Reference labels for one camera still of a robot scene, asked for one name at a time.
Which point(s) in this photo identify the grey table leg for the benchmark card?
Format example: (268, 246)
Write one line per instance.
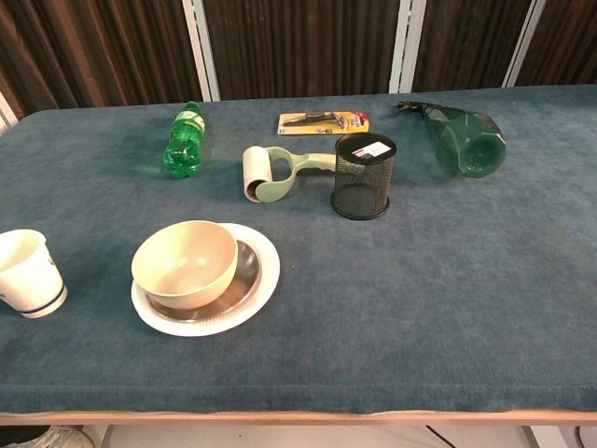
(99, 436)
(543, 436)

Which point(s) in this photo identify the white paper cup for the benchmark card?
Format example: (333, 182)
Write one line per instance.
(30, 275)

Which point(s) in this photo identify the white paper plate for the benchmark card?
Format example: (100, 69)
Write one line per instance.
(268, 266)

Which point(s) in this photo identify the dark green spray bottle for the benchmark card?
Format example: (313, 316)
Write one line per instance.
(462, 140)

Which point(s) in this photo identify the stainless steel plate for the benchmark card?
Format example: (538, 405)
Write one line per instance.
(247, 273)

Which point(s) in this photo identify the yellow packaged utility knife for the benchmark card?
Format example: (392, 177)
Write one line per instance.
(322, 123)

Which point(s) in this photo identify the blue table cloth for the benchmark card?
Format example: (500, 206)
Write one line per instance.
(373, 303)

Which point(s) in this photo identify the beige bowl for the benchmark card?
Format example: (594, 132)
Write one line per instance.
(186, 261)

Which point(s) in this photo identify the green plastic soda bottle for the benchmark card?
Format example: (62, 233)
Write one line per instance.
(186, 140)

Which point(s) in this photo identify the white metal post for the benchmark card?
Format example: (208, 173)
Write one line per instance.
(7, 114)
(203, 51)
(524, 46)
(406, 46)

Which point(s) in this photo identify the black mesh pen holder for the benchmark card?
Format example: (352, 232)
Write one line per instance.
(364, 186)

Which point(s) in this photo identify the pale green lint roller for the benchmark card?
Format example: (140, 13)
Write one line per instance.
(259, 170)

